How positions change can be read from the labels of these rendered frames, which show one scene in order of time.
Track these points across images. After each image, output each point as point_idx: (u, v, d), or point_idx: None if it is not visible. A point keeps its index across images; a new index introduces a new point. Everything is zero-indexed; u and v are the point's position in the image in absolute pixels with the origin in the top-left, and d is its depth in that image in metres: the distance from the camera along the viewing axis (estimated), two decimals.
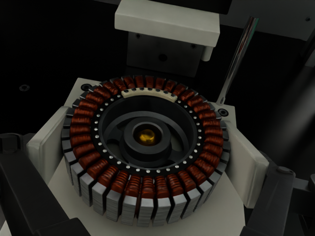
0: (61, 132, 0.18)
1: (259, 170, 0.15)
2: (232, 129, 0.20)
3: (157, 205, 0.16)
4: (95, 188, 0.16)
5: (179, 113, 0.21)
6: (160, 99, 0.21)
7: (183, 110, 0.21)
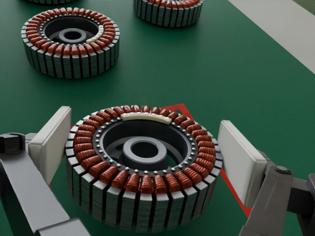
0: (62, 132, 0.18)
1: (257, 169, 0.15)
2: (231, 129, 0.20)
3: (155, 201, 0.16)
4: (96, 184, 0.16)
5: (174, 133, 0.23)
6: (156, 122, 0.23)
7: (177, 130, 0.23)
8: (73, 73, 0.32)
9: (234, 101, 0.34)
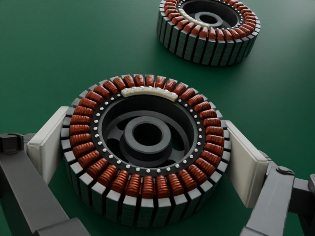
0: (61, 132, 0.18)
1: (259, 170, 0.15)
2: (232, 129, 0.20)
3: None
4: None
5: None
6: None
7: None
8: None
9: None
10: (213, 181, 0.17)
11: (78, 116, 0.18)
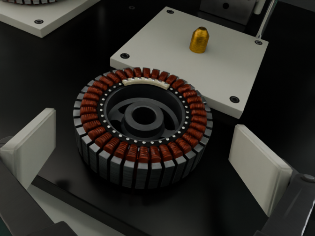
0: (42, 135, 0.17)
1: (282, 178, 0.14)
2: (248, 134, 0.19)
3: None
4: None
5: None
6: None
7: None
8: None
9: None
10: (196, 151, 0.21)
11: (87, 100, 0.22)
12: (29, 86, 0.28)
